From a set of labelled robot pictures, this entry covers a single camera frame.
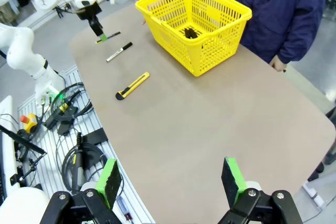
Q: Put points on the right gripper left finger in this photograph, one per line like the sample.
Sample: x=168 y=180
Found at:
x=109 y=182

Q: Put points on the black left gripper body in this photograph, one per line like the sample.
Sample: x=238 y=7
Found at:
x=89 y=11

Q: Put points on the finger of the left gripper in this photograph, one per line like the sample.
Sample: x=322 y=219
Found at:
x=98 y=28

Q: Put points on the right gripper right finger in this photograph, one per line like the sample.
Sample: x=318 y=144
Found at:
x=232 y=182

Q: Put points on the black highlighter with yellow tip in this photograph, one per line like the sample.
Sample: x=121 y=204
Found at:
x=114 y=34

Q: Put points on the black stapler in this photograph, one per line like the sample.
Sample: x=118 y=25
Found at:
x=187 y=33

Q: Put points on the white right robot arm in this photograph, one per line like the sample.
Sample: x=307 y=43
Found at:
x=21 y=205

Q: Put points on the black jointed clamp arm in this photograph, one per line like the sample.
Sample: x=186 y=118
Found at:
x=23 y=140

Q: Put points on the person's left forearm purple sleeve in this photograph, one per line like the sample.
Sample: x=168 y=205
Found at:
x=302 y=40

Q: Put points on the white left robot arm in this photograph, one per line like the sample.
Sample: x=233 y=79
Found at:
x=21 y=51

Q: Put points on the yellow plastic shopping basket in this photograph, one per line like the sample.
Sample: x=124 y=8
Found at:
x=218 y=48

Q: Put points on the person in purple jacket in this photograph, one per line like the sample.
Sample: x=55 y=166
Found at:
x=275 y=3

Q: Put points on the person's left hand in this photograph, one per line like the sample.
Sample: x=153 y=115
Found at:
x=278 y=64

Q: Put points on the white marker with black cap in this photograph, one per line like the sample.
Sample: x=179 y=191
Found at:
x=118 y=51

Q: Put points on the yellow utility knife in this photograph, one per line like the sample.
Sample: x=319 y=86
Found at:
x=134 y=85

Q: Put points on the white slotted mounting plate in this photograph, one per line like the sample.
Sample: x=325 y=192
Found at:
x=52 y=142

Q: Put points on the black power adapter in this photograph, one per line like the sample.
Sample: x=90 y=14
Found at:
x=65 y=128

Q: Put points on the yellow emergency stop button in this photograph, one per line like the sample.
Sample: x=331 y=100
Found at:
x=29 y=123

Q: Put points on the black flat bracket plate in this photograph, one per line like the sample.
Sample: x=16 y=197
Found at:
x=94 y=136

